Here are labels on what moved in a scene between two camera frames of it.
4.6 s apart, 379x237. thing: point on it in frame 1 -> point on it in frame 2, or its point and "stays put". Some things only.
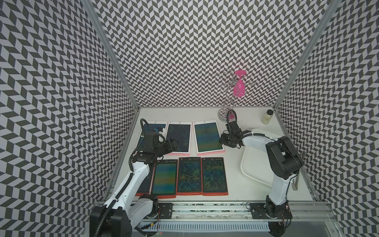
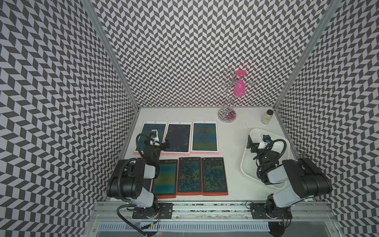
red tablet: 164,179 stays put
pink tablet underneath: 207,137 stays put
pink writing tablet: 181,132 stays put
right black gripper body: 227,140 -> 255,149
